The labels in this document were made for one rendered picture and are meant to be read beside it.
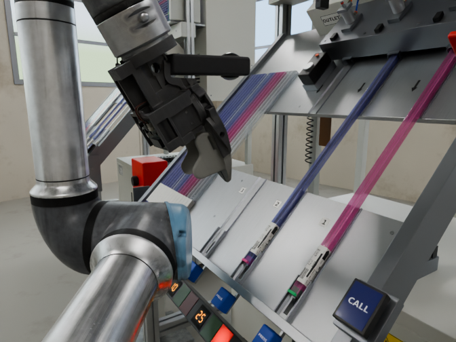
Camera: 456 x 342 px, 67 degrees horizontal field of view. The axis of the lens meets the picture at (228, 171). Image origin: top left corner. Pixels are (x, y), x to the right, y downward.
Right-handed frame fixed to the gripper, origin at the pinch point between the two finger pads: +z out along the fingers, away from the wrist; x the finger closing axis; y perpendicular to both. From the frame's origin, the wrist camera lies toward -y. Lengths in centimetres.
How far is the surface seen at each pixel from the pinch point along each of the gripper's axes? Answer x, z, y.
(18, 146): -364, 20, 37
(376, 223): 15.2, 12.5, -9.4
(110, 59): -385, -10, -98
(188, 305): -7.4, 20.0, 15.3
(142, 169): -80, 19, -4
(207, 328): -0.3, 20.0, 15.3
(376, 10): -7, -5, -50
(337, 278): 14.7, 14.8, -0.5
